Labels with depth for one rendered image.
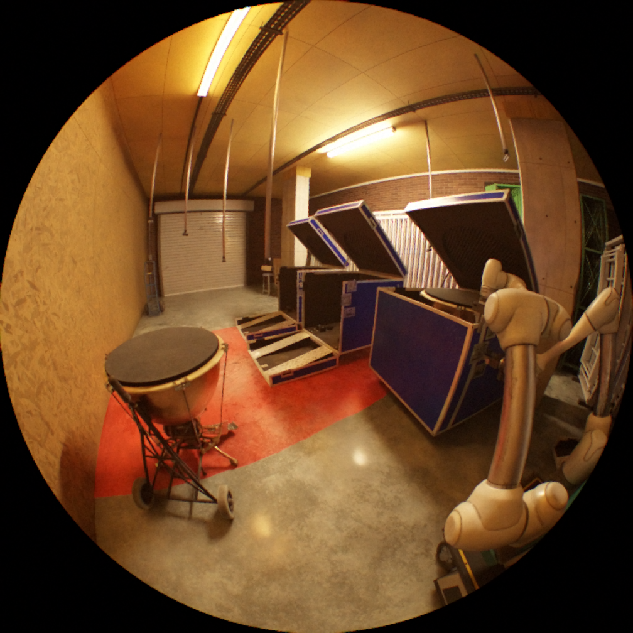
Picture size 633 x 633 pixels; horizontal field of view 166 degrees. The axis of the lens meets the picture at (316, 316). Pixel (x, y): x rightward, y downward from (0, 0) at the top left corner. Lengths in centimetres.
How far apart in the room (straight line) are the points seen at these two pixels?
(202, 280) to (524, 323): 755
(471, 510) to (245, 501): 112
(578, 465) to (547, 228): 198
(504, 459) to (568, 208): 232
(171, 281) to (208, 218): 234
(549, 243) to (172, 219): 821
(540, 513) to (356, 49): 292
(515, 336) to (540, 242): 191
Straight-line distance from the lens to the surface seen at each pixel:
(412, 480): 155
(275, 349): 270
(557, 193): 265
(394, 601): 131
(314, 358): 236
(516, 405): 64
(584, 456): 119
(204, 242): 755
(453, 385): 137
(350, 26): 233
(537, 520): 78
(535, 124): 299
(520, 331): 65
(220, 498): 122
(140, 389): 97
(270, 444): 163
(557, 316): 76
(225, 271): 768
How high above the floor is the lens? 126
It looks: 17 degrees down
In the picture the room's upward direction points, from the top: 1 degrees clockwise
